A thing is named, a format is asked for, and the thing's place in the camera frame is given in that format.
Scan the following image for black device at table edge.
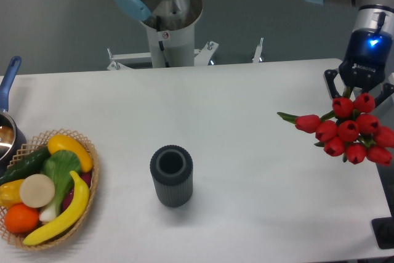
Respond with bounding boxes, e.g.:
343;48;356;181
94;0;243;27
371;217;393;249

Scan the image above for yellow squash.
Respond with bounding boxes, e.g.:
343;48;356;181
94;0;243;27
47;134;93;172

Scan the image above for green bok choy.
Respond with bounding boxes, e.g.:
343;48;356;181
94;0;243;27
39;150;81;224

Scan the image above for yellow banana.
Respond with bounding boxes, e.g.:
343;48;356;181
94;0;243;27
23;171;89;246

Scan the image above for blue handled saucepan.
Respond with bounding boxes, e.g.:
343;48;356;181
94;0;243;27
1;56;26;176

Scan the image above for orange fruit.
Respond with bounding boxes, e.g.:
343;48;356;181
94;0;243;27
4;203;39;233

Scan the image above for dark grey ribbed vase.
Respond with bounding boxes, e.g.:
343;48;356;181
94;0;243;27
150;145;193;208

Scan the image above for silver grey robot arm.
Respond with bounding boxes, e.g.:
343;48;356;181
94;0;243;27
114;0;393;105

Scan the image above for red tulip bouquet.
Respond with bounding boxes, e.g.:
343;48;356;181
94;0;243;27
277;87;393;166

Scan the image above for dark green cucumber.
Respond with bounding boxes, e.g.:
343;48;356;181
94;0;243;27
1;147;50;185

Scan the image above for woven wicker basket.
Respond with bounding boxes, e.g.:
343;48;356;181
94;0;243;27
1;129;99;251

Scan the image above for purple red vegetable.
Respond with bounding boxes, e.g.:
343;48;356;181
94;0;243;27
62;172;92;212

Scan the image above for beige round disc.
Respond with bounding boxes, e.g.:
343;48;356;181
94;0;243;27
19;174;55;208

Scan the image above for yellow bell pepper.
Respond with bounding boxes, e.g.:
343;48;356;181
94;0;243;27
1;179;24;208

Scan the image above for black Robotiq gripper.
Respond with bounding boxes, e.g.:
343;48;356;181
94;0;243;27
323;30;394;108

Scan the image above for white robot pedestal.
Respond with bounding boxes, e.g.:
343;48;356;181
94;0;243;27
107;25;219;70

